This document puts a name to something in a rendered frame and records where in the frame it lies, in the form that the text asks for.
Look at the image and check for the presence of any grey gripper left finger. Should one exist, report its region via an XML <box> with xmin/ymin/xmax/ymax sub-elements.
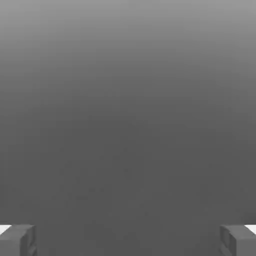
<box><xmin>0</xmin><ymin>223</ymin><xmax>38</xmax><ymax>256</ymax></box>

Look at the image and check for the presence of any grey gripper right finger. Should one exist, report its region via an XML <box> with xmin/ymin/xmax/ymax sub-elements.
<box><xmin>219</xmin><ymin>223</ymin><xmax>256</xmax><ymax>256</ymax></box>

